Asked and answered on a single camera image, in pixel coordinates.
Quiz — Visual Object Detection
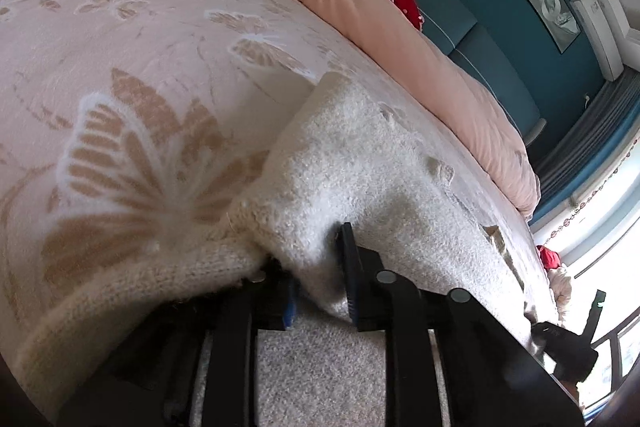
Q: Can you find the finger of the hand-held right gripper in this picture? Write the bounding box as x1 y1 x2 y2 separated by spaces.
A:
582 289 607 345

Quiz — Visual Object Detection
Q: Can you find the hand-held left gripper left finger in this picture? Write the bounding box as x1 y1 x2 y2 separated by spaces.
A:
60 272 301 427

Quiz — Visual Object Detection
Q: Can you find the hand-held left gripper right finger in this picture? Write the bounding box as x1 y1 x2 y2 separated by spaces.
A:
339 222 585 427

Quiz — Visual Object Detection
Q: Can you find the cream knitted sweater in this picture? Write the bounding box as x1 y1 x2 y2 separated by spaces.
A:
15 72 566 427

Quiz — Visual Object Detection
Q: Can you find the white crumpled cloth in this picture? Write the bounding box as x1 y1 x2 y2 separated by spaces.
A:
547 266 573 323

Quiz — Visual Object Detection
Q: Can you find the small red cloth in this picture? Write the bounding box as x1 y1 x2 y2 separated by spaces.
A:
537 245 563 272

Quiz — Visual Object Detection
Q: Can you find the grey curtain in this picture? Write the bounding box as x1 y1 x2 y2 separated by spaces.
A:
525 67 640 228

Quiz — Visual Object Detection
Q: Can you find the pink duvet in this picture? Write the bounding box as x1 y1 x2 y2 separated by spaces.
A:
237 0 543 220

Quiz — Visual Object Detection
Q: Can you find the white air conditioner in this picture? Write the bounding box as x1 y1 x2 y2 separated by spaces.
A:
570 0 626 82

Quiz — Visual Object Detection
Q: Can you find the teal padded headboard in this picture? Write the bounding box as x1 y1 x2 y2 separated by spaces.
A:
345 0 548 142

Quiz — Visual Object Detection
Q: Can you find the pink floral blanket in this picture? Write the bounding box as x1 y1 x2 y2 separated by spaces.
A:
0 0 561 308

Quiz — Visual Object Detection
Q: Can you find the bead curtain string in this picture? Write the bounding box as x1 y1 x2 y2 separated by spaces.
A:
542 152 631 248

